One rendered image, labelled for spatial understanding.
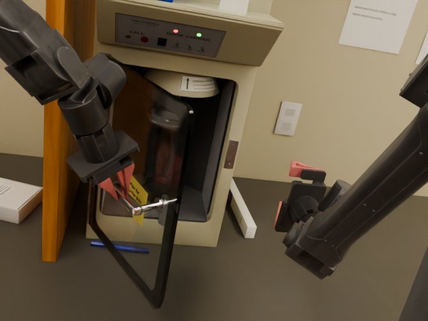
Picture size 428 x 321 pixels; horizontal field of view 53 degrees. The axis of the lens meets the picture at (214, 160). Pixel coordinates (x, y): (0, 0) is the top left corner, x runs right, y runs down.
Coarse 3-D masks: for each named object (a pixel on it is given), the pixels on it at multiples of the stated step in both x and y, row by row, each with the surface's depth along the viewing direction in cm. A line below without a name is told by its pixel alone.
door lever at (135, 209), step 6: (114, 186) 74; (120, 186) 74; (120, 192) 73; (126, 192) 73; (120, 198) 72; (126, 198) 71; (132, 198) 72; (156, 198) 72; (126, 204) 71; (132, 204) 70; (138, 204) 70; (144, 204) 71; (150, 204) 71; (156, 204) 72; (132, 210) 69; (138, 210) 69; (144, 210) 70; (156, 210) 73
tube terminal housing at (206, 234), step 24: (192, 0) 81; (216, 0) 82; (264, 0) 83; (120, 48) 84; (192, 72) 88; (216, 72) 88; (240, 72) 89; (240, 96) 91; (240, 120) 94; (216, 192) 101; (216, 216) 104; (192, 240) 106; (216, 240) 107
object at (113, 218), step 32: (128, 96) 76; (160, 96) 68; (128, 128) 78; (160, 128) 69; (160, 160) 70; (96, 192) 93; (160, 192) 72; (96, 224) 95; (128, 224) 83; (160, 224) 73; (128, 256) 85; (160, 256) 74; (160, 288) 76
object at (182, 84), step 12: (156, 72) 92; (168, 72) 91; (180, 72) 91; (168, 84) 91; (180, 84) 91; (192, 84) 91; (204, 84) 93; (216, 84) 97; (192, 96) 91; (204, 96) 93
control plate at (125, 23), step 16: (128, 16) 73; (128, 32) 77; (144, 32) 77; (160, 32) 77; (192, 32) 76; (208, 32) 76; (224, 32) 76; (160, 48) 81; (176, 48) 81; (192, 48) 81; (208, 48) 81
